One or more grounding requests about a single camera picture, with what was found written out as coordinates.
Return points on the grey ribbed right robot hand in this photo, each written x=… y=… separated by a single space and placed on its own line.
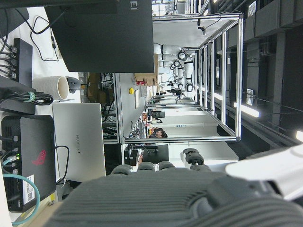
x=146 y=198

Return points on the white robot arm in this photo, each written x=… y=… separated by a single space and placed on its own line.
x=188 y=68

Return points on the white textured cup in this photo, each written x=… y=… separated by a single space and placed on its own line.
x=48 y=85

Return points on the small black monitor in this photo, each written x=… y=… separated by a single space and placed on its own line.
x=157 y=152

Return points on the seated person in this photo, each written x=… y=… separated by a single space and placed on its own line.
x=159 y=133

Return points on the silver laptop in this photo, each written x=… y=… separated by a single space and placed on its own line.
x=78 y=142

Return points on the yellow emergency stop button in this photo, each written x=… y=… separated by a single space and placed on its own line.
x=131 y=90

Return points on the cardboard box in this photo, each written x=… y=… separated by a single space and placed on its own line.
x=145 y=79

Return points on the black mini PC red logo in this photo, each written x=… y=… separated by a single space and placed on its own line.
x=35 y=151

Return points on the silver pen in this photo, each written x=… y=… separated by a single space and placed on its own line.
x=65 y=100

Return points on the grey computer mouse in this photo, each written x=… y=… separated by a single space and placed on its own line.
x=73 y=84

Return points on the black power adapter box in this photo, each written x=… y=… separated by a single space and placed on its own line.
x=16 y=107

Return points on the large black monitor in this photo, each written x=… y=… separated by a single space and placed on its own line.
x=104 y=37

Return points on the black USB hub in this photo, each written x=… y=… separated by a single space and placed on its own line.
x=23 y=60

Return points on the aluminium frame robot cell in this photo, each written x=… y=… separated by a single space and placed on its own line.
x=239 y=78

